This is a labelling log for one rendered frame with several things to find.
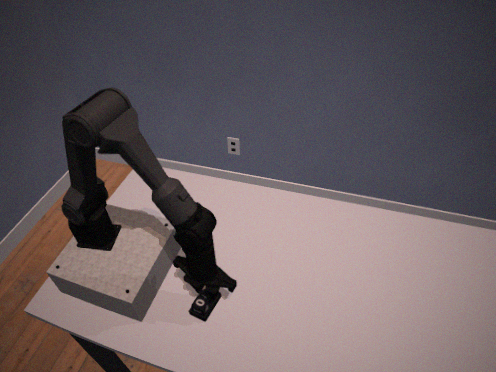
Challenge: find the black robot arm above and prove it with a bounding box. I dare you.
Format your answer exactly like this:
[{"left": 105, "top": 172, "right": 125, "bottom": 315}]
[{"left": 62, "top": 87, "right": 217, "bottom": 270}]

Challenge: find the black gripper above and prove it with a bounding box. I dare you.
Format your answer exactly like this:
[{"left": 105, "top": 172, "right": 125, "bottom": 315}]
[{"left": 173, "top": 255, "right": 237, "bottom": 300}]

